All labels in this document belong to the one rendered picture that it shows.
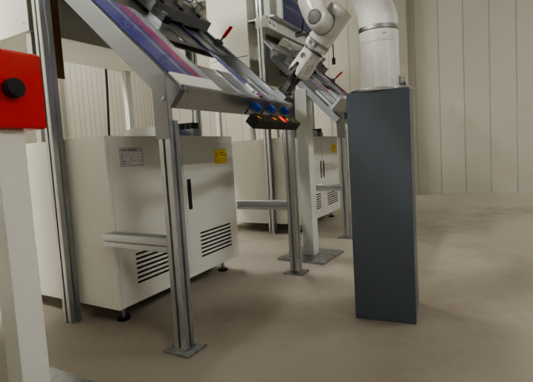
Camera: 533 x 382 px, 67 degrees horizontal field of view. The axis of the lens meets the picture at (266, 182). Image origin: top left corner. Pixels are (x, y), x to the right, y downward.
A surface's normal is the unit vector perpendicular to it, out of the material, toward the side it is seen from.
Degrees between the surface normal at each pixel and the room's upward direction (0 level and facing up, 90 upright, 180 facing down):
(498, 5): 90
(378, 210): 90
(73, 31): 90
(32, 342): 90
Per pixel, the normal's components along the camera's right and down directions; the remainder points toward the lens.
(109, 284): -0.49, 0.10
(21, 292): 0.87, -0.01
